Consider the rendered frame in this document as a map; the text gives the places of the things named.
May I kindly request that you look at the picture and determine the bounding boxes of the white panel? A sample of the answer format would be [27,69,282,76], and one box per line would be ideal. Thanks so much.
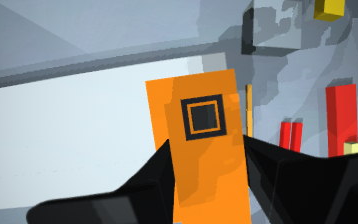
[0,52,226,209]

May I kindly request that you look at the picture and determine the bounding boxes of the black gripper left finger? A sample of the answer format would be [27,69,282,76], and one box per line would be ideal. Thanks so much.
[26,139,175,224]

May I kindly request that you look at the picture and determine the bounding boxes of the orange long thin bar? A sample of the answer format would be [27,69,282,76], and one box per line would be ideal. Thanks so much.
[245,84,252,137]

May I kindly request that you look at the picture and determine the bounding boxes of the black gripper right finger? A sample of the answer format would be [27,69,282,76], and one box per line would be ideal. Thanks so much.
[242,134,358,224]

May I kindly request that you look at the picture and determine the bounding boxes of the yellow rectangular bar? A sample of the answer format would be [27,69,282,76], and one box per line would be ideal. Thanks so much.
[313,0,345,22]

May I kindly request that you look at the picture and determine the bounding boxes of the red flat bar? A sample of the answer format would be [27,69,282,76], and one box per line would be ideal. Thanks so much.
[325,84,358,157]

